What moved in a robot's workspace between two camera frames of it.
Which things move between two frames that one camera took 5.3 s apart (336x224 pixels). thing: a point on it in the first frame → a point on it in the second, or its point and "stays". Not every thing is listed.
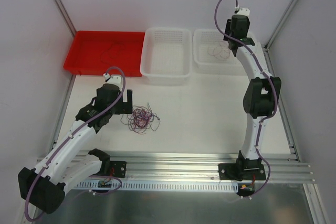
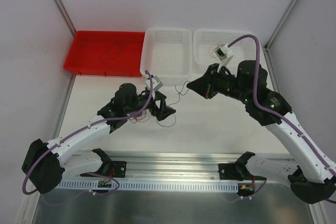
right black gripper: (227, 32) → (211, 82)
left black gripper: (127, 102) → (156, 105)
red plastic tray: (93, 53) stays
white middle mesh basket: (167, 56) stays
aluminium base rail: (203, 166) stays
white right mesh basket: (212, 54) stays
